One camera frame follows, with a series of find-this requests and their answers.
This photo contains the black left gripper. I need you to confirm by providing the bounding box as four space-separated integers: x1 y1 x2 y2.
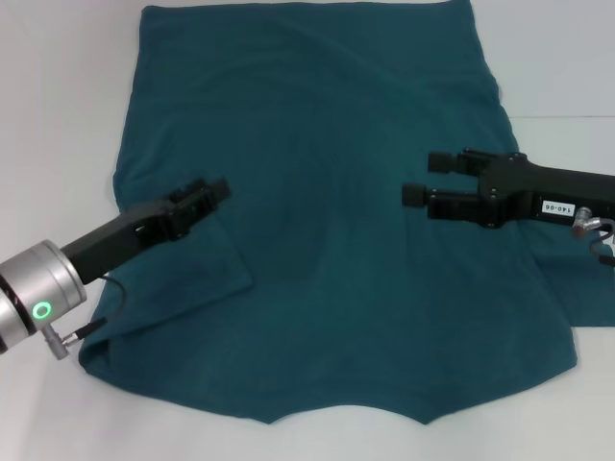
60 178 233 299

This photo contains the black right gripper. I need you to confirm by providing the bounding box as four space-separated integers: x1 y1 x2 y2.
401 150 615 231

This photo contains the blue t-shirt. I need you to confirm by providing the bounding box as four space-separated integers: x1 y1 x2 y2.
76 0 615 413

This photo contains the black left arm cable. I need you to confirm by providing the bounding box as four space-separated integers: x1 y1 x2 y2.
41 289 126 357

